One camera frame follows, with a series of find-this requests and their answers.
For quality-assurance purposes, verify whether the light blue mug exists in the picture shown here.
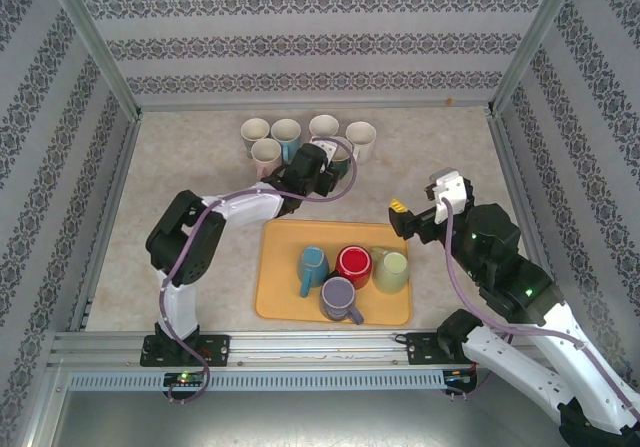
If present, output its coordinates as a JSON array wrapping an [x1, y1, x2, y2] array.
[[269, 118, 303, 164]]

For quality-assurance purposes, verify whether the dark green mug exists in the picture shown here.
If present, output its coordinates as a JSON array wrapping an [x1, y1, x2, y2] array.
[[329, 136, 354, 176]]

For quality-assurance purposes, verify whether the light pink mug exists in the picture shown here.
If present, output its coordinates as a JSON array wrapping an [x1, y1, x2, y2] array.
[[249, 138, 284, 181]]

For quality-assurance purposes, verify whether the pink faceted mug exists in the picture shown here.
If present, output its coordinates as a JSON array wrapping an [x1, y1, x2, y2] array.
[[307, 114, 342, 151]]

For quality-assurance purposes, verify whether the light green mug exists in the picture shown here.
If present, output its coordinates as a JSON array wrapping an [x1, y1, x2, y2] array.
[[370, 245, 410, 294]]

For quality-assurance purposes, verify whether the grey mug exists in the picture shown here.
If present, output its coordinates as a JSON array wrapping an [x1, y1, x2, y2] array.
[[239, 117, 272, 161]]

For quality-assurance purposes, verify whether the red mug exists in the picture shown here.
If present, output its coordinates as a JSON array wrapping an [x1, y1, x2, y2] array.
[[334, 245, 375, 291]]

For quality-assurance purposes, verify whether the white faceted mug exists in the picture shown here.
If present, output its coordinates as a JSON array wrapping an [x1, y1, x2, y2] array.
[[344, 120, 378, 166]]

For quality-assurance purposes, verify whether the purple mug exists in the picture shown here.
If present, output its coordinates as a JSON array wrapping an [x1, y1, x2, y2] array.
[[319, 276, 366, 326]]

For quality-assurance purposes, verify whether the yellow plastic tray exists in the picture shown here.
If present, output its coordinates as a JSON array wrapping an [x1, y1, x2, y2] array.
[[253, 218, 414, 327]]

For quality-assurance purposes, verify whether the left controller board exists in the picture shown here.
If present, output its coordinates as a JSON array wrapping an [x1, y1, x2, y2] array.
[[163, 371, 207, 388]]

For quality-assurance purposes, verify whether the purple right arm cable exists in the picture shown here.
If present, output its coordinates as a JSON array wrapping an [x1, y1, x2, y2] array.
[[442, 199, 640, 418]]

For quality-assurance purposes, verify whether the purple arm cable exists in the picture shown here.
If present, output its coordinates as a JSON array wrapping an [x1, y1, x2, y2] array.
[[160, 136, 359, 406], [442, 199, 640, 418]]

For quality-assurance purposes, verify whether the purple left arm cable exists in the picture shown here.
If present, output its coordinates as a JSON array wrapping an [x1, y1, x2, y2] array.
[[160, 136, 359, 406]]

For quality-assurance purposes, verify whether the aluminium table side rail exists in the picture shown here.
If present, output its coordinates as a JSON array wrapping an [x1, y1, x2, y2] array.
[[67, 114, 144, 333], [485, 106, 626, 447]]

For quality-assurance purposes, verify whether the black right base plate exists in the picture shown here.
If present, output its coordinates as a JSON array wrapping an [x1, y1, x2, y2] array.
[[405, 331, 481, 366]]

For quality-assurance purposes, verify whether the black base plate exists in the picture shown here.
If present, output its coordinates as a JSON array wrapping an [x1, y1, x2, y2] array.
[[405, 331, 481, 366], [139, 334, 231, 368]]

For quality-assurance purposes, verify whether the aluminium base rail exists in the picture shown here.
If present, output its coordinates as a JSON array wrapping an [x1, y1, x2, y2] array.
[[47, 329, 551, 371]]

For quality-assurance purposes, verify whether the grey slotted cable duct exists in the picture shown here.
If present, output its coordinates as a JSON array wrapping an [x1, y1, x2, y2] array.
[[67, 370, 447, 392]]

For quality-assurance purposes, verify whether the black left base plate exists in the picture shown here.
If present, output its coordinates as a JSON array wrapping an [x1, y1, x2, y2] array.
[[139, 334, 231, 368]]

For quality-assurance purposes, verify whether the aluminium frame post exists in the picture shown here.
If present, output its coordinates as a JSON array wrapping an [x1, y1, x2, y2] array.
[[489, 0, 586, 118], [39, 0, 144, 121]]

